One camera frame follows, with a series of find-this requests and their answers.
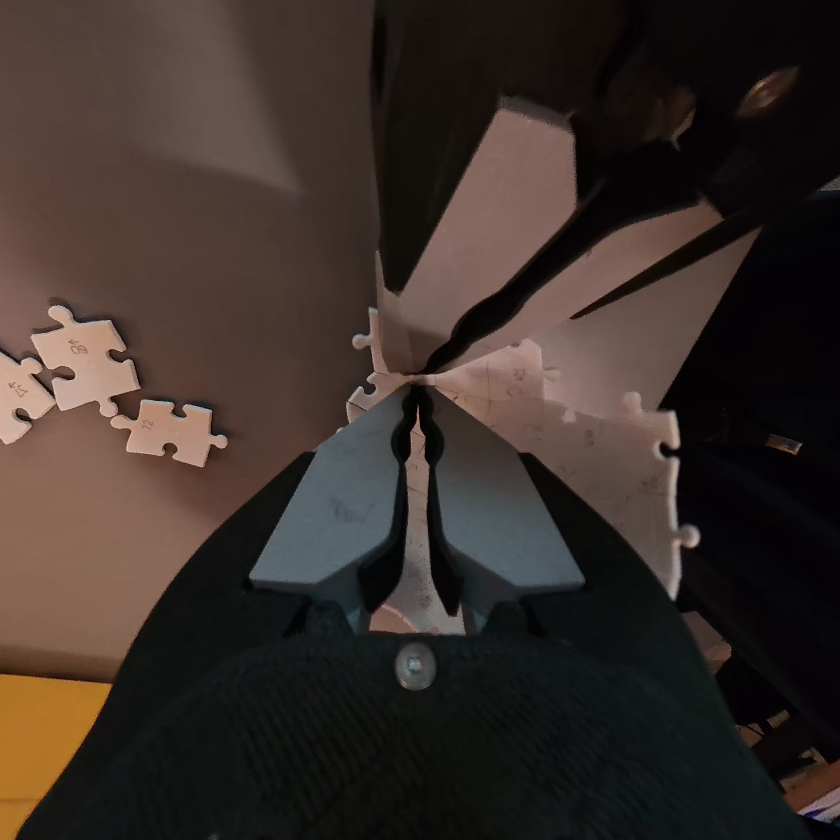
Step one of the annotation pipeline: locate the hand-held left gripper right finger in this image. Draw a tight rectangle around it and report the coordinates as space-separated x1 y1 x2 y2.
419 387 586 616

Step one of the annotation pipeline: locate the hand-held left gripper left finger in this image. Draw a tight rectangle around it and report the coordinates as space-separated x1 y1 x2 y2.
249 386 421 614

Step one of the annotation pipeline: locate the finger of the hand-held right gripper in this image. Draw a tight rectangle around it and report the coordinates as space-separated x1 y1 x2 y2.
428 199 724 370
375 96 581 376

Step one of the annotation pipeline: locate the partly built puzzle ball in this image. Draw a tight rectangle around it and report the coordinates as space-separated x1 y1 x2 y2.
336 307 701 634

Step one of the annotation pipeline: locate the white puzzle piece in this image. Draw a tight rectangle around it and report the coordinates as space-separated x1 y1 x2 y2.
110 399 229 468
0 351 56 446
31 305 140 417

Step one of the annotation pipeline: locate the person's dark-clothed torso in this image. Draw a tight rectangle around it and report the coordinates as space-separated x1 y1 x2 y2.
659 197 840 756

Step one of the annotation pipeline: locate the yellow plastic bin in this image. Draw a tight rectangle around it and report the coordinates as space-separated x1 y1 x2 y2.
0 672 112 840

